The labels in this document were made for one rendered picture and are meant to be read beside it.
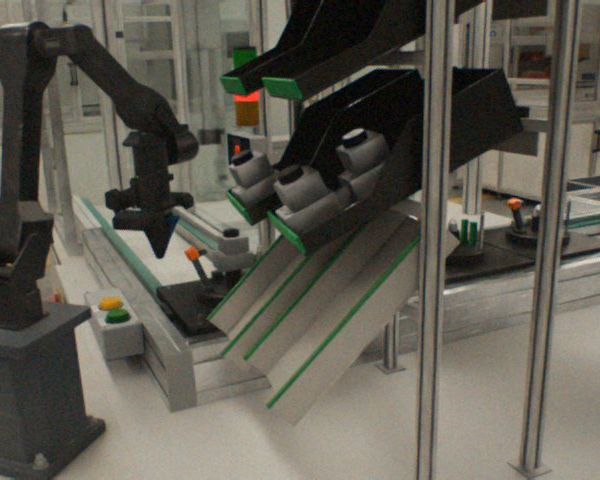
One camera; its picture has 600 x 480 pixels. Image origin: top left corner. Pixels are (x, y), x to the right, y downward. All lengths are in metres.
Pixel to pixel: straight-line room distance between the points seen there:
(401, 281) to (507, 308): 0.64
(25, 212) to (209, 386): 0.40
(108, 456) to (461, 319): 0.69
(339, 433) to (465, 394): 0.23
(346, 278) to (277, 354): 0.13
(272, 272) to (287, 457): 0.27
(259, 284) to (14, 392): 0.37
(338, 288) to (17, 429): 0.46
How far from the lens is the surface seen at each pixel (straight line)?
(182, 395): 1.05
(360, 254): 0.84
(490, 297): 1.32
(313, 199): 0.72
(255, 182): 0.85
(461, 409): 1.06
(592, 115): 6.38
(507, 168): 6.55
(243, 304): 0.98
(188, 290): 1.24
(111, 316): 1.15
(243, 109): 1.33
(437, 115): 0.67
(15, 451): 0.97
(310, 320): 0.85
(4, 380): 0.91
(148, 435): 1.01
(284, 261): 0.97
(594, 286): 1.52
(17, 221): 0.89
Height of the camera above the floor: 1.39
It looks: 16 degrees down
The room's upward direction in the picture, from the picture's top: 2 degrees counter-clockwise
